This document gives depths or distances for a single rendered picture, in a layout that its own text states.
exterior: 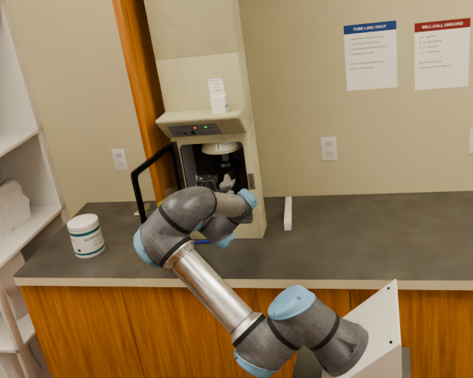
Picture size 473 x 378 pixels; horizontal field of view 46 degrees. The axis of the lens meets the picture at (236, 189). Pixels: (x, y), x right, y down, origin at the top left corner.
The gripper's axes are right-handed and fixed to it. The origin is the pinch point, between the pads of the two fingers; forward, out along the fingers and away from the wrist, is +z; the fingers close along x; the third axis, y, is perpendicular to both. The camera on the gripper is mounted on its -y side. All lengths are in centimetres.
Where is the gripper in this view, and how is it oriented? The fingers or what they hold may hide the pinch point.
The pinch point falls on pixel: (216, 181)
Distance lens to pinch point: 216.8
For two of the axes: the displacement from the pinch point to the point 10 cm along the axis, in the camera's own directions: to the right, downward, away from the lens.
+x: -9.7, 0.3, 2.6
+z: 2.1, -4.5, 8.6
